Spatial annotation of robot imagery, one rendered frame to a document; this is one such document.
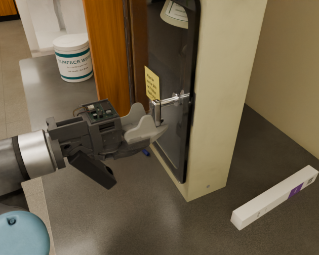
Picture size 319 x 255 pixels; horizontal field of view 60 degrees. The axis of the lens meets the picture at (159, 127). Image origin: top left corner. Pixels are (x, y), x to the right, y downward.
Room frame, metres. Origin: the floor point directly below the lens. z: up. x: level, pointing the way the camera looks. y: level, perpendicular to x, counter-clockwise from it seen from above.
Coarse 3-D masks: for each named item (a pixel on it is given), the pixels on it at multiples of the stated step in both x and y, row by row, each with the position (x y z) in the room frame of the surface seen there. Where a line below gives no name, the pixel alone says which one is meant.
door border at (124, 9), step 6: (126, 0) 0.67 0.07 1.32; (126, 6) 0.67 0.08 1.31; (126, 12) 0.67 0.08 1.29; (126, 18) 0.68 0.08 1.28; (126, 24) 0.68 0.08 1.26; (126, 30) 0.68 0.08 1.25; (126, 36) 0.68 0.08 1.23; (126, 48) 0.68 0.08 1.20; (126, 54) 0.68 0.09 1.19; (132, 84) 0.67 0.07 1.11; (132, 90) 0.67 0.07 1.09; (132, 96) 0.67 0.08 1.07; (132, 102) 0.68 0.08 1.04; (192, 102) 0.41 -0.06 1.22
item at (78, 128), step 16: (80, 112) 0.38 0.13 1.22; (96, 112) 0.38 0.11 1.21; (112, 112) 0.38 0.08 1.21; (48, 128) 0.34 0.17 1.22; (64, 128) 0.34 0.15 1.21; (80, 128) 0.35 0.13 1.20; (96, 128) 0.35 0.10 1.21; (112, 128) 0.37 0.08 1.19; (64, 144) 0.34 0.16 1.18; (80, 144) 0.35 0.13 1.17; (96, 144) 0.34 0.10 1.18; (112, 144) 0.36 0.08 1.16
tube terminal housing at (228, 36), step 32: (224, 0) 0.42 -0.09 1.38; (256, 0) 0.44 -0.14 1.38; (224, 32) 0.42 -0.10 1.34; (256, 32) 0.45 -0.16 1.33; (224, 64) 0.43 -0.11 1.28; (224, 96) 0.43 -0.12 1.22; (192, 128) 0.41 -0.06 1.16; (224, 128) 0.44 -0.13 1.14; (160, 160) 0.54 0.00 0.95; (192, 160) 0.41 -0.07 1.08; (224, 160) 0.44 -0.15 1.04; (192, 192) 0.41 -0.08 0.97
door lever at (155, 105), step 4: (172, 96) 0.45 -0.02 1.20; (176, 96) 0.44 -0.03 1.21; (152, 100) 0.43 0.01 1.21; (156, 100) 0.43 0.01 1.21; (160, 100) 0.43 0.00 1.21; (164, 100) 0.43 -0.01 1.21; (168, 100) 0.44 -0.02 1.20; (172, 100) 0.44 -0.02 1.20; (176, 100) 0.44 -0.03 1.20; (152, 104) 0.42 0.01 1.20; (156, 104) 0.42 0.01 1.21; (160, 104) 0.42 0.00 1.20; (164, 104) 0.43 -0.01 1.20; (168, 104) 0.43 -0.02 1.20; (176, 104) 0.44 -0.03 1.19; (152, 108) 0.42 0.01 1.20; (156, 108) 0.42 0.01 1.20; (160, 108) 0.42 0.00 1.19; (152, 112) 0.42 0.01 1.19; (156, 112) 0.42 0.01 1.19; (160, 112) 0.42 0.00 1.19; (152, 116) 0.42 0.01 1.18; (156, 116) 0.42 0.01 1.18; (160, 116) 0.42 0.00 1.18; (156, 120) 0.42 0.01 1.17; (160, 120) 0.42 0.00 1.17; (156, 124) 0.42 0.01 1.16; (160, 124) 0.42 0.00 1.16; (160, 136) 0.42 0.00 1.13
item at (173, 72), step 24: (144, 0) 0.57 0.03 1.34; (168, 0) 0.48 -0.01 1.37; (192, 0) 0.42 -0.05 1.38; (144, 24) 0.58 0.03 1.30; (168, 24) 0.48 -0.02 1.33; (192, 24) 0.41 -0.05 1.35; (144, 48) 0.58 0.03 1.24; (168, 48) 0.48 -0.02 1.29; (192, 48) 0.41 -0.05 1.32; (144, 72) 0.59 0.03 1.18; (168, 72) 0.48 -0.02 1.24; (192, 72) 0.41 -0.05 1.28; (144, 96) 0.59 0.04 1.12; (168, 96) 0.48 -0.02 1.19; (192, 96) 0.41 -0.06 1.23; (168, 120) 0.47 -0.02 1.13; (168, 144) 0.47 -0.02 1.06
